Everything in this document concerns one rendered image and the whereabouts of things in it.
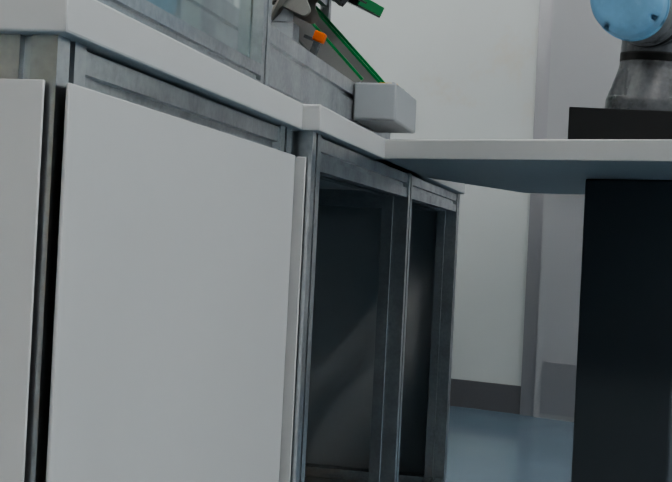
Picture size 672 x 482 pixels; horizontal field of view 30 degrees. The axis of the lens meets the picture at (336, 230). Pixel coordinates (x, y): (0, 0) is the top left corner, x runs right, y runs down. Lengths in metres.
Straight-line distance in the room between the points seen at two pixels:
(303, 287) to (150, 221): 0.47
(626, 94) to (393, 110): 0.39
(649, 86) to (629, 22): 0.15
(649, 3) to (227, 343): 1.01
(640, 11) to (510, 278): 3.58
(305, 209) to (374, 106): 0.58
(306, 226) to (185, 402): 0.40
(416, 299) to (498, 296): 2.61
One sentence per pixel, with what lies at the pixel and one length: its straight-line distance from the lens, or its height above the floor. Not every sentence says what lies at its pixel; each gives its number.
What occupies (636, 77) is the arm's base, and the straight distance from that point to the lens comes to 2.08.
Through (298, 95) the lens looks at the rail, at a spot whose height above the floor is 0.89.
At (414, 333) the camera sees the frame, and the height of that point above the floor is 0.50.
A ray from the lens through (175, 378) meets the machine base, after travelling 1.04.
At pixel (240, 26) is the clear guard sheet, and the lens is 1.30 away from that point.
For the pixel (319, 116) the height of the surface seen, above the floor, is 0.85.
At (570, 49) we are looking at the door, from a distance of 5.39.
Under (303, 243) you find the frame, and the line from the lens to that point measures 1.41.
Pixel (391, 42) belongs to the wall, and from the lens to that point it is 5.81.
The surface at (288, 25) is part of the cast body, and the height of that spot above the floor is 1.08.
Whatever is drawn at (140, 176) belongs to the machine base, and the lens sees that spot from 0.94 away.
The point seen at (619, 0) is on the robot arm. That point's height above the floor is 1.09.
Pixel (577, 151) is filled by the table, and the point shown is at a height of 0.84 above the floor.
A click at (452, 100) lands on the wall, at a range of 5.62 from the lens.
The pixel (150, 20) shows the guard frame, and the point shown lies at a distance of 1.03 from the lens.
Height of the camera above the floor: 0.71
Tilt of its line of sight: 1 degrees up
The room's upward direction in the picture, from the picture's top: 3 degrees clockwise
